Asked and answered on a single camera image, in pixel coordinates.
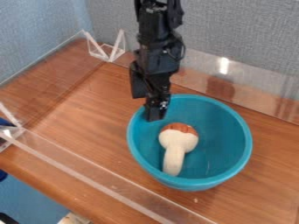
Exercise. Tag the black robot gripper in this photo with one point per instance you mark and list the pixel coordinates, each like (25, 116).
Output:
(150, 69)

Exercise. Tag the white plush mushroom orange cap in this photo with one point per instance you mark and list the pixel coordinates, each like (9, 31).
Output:
(178, 139)

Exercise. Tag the blue plastic bowl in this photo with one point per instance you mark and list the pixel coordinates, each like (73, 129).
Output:
(196, 147)

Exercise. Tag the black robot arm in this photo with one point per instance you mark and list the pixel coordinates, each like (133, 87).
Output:
(157, 19)

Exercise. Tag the clear acrylic left barrier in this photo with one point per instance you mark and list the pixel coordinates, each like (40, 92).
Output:
(68, 56)

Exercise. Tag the clear acrylic barrier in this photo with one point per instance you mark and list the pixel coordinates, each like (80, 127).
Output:
(248, 86)
(92, 174)
(68, 56)

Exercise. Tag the clear acrylic back barrier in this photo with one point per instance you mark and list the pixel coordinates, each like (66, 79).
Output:
(248, 86)

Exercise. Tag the blue object at left edge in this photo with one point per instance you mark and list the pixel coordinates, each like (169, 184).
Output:
(2, 123)

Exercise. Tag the clear acrylic front barrier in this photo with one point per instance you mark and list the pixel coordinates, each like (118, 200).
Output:
(92, 174)

